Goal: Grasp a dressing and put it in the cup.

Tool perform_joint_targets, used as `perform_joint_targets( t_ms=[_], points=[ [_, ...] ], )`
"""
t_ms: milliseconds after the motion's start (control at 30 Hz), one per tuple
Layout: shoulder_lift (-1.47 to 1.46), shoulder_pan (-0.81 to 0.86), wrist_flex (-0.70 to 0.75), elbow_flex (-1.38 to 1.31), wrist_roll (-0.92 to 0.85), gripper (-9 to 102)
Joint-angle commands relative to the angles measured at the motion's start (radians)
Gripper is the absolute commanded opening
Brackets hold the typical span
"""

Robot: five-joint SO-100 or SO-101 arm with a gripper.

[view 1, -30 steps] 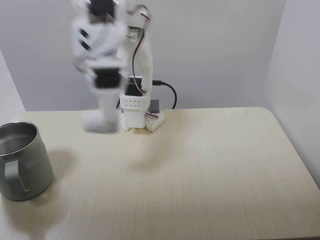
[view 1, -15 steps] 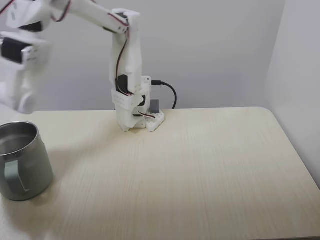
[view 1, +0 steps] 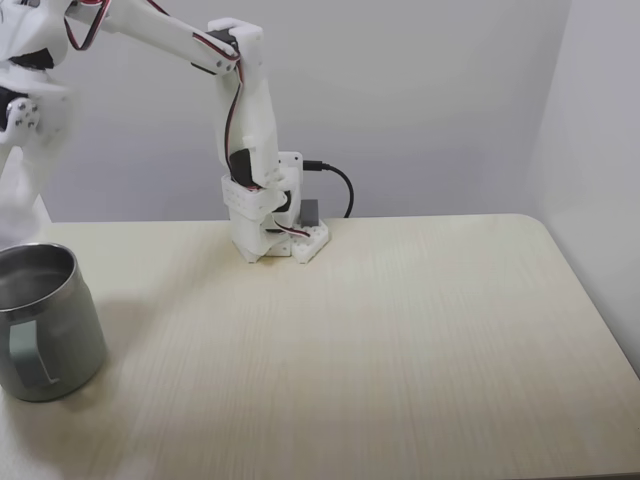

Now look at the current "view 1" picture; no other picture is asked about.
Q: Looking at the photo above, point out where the red white base servo cable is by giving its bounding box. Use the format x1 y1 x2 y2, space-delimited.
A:
271 223 315 241

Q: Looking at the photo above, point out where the grey metal cup with handle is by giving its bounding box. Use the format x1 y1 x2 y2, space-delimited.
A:
0 242 110 403

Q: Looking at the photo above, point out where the black power cable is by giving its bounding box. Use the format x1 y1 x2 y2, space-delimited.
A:
303 159 356 220

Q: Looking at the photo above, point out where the grey clamp block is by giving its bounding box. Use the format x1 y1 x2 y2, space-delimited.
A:
300 199 322 228

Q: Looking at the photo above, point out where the red black white servo cable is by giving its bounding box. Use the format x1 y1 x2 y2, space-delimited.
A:
63 0 247 174

